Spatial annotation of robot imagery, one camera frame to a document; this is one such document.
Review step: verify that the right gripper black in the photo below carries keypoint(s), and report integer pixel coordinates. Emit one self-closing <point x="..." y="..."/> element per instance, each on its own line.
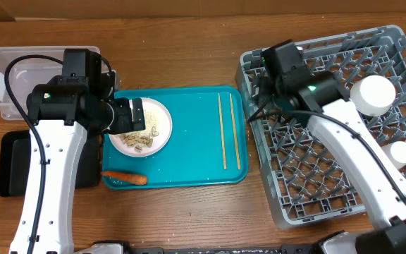
<point x="263" y="92"/>

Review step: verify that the teal plastic tray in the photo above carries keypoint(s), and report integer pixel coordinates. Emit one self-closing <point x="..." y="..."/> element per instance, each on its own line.
<point x="193" y="154"/>

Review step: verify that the food scraps and rice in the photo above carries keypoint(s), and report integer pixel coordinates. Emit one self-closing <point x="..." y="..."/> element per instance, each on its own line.
<point x="140" y="140"/>

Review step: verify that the clear plastic waste bin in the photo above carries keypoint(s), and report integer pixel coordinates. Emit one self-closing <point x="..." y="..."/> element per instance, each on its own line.
<point x="9" y="77"/>

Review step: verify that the black waste tray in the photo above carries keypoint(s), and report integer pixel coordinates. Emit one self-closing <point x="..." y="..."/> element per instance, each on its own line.
<point x="15" y="161"/>

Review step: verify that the wooden chopstick right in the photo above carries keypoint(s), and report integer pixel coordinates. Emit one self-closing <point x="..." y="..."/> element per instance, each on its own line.
<point x="235" y="136"/>

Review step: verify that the wooden chopstick left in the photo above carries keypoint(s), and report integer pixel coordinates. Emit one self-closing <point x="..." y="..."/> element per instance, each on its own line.
<point x="222" y="132"/>

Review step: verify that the white small bowl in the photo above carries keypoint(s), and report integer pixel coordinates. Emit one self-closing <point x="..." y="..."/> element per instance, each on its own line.
<point x="373" y="95"/>

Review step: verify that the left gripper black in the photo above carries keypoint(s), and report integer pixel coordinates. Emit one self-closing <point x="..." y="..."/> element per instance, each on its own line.
<point x="125" y="123"/>

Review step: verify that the wooden chopstick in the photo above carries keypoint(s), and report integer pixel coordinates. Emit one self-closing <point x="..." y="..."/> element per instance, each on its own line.
<point x="235" y="136"/>
<point x="222" y="132"/>

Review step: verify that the pink round plate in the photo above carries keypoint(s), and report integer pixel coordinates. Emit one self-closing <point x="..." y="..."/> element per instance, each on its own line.
<point x="165" y="126"/>

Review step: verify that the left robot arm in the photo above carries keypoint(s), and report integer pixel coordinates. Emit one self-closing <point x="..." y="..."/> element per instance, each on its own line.
<point x="46" y="220"/>

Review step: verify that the grey dishwasher rack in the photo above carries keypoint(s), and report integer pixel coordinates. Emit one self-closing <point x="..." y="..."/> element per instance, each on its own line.
<point x="302" y="181"/>

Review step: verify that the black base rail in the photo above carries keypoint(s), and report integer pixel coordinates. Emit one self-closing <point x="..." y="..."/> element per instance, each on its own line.
<point x="123" y="247"/>

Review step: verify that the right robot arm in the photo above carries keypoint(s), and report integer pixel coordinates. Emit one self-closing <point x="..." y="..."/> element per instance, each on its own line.
<point x="333" y="114"/>

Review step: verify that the white cup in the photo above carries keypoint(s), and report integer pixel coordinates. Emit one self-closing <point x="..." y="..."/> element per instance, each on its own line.
<point x="396" y="152"/>

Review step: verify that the orange carrot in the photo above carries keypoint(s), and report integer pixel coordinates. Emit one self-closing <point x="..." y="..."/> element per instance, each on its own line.
<point x="135" y="179"/>

